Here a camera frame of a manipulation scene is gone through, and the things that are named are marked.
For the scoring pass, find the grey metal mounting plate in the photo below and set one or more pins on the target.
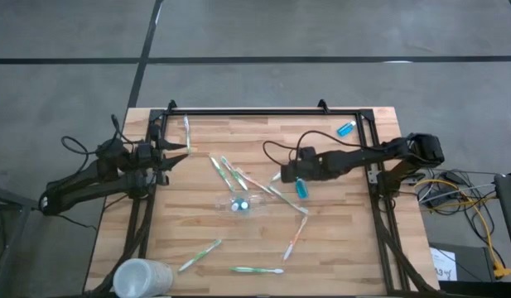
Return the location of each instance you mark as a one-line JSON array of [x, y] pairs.
[[373, 176]]

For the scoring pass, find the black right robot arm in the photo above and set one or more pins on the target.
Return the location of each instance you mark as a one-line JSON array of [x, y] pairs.
[[363, 156]]

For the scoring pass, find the black power adapter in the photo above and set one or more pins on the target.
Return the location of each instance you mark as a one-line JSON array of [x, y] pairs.
[[435, 199]]

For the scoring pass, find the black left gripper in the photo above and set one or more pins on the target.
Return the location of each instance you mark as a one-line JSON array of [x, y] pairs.
[[146, 155]]

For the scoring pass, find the black floor case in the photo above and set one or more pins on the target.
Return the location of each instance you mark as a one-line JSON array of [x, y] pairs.
[[470, 260]]

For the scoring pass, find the black aluminium table frame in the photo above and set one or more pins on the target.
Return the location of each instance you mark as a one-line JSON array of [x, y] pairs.
[[259, 111]]

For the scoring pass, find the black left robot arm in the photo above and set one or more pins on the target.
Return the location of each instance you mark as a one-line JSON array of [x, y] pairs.
[[85, 186]]

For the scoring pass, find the grey metal stand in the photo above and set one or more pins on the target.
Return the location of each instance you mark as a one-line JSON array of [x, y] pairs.
[[15, 203]]

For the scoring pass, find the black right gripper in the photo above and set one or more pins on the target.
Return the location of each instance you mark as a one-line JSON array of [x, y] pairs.
[[311, 170]]

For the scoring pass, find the clear acrylic organizer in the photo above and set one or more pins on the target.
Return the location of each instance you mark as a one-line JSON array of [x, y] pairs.
[[257, 203]]

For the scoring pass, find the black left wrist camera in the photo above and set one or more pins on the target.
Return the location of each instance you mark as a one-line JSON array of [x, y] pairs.
[[155, 131]]

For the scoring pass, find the white paper sheet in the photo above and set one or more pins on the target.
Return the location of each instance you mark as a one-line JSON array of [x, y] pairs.
[[443, 262]]

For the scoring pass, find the blue mouthwash bottle white cap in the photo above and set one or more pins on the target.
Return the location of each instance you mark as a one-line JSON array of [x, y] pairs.
[[301, 189], [345, 129], [235, 206], [244, 204]]

